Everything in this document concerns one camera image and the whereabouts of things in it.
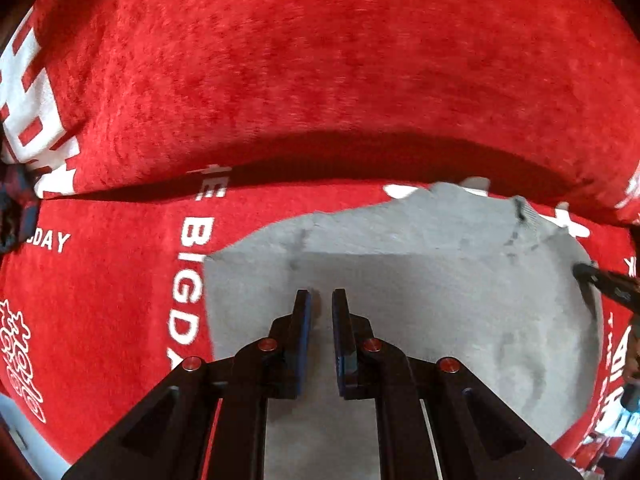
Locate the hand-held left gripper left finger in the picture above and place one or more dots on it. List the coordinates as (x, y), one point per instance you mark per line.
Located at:
(300, 340)

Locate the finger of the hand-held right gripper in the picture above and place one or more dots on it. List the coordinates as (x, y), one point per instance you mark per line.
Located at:
(607, 282)

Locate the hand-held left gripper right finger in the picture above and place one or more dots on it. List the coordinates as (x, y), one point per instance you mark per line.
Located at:
(342, 340)

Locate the grey knit sweater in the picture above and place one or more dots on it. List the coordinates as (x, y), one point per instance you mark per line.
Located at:
(425, 320)

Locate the red printed blanket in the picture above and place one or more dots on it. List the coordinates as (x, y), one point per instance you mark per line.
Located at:
(325, 70)

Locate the dark plaid cloth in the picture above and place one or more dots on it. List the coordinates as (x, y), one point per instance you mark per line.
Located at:
(17, 210)

